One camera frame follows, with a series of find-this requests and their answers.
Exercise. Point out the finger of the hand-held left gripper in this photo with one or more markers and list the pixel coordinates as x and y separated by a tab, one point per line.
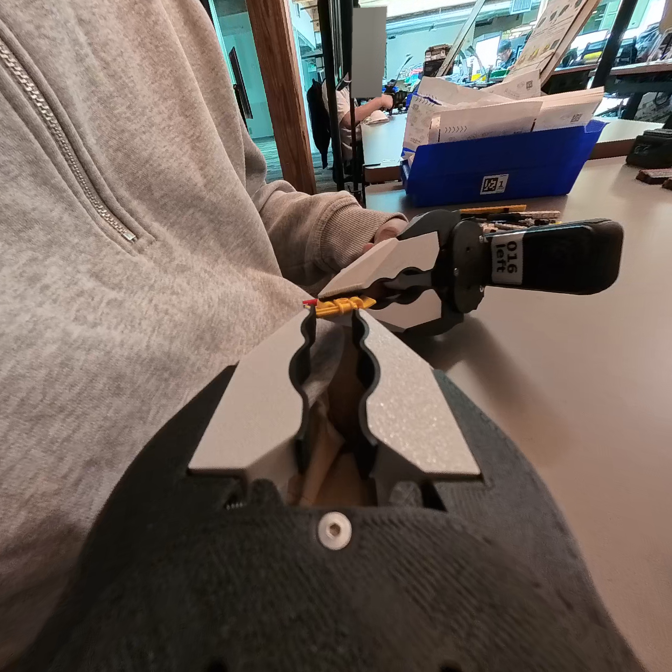
388	260
414	312

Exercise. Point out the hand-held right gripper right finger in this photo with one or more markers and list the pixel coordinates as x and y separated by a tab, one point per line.
420	420

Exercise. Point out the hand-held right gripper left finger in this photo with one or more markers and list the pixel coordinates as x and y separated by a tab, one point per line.
252	409

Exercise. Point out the person's left forearm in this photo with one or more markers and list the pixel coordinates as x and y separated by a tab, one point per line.
315	231

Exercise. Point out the pile of loose lego pieces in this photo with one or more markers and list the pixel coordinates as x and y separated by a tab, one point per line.
504	215

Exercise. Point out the lego instruction booklet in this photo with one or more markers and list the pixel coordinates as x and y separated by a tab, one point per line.
551	31

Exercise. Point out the person's left hand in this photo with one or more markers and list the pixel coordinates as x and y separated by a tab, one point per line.
388	228

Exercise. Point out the blue plastic bin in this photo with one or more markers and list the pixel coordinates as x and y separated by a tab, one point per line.
462	162

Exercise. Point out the black charger dock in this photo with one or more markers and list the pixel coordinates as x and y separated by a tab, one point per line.
651	149

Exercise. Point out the grey zip hoodie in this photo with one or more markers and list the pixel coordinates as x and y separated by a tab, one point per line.
131	315

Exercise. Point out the dark hanging jacket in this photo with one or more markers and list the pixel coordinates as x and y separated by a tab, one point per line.
317	120

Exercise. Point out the black tripod stand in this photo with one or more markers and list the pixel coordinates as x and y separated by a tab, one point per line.
325	42

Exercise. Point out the wooden door frame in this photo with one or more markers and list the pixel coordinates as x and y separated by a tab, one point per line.
278	78

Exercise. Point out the black post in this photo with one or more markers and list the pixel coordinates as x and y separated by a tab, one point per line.
611	42

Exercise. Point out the black wall monitor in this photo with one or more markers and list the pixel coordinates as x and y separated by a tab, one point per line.
240	84

